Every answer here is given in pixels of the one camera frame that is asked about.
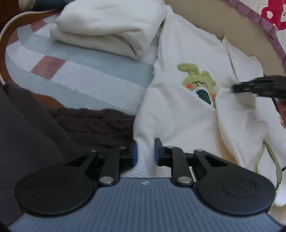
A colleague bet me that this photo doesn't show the checkered blue pink bedsheet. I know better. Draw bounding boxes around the checkered blue pink bedsheet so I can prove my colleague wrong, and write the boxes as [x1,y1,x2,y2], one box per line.
[5,14,159,115]

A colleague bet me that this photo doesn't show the folded cream white garment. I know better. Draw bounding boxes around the folded cream white garment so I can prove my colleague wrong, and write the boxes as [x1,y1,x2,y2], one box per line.
[50,1,166,60]

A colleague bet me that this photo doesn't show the dark brown knitted clothing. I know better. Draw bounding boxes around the dark brown knitted clothing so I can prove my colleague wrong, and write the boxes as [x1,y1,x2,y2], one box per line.
[1,83,135,226]

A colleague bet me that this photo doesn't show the person's right hand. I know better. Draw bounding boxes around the person's right hand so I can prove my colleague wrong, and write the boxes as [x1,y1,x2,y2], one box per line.
[276,99,286,127]

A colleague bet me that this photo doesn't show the white cartoon embroidered garment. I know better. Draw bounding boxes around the white cartoon embroidered garment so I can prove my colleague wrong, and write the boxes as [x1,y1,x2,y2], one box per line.
[125,6,285,206]

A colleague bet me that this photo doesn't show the white red print quilt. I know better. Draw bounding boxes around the white red print quilt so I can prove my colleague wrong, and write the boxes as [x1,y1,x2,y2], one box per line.
[225,0,285,67]

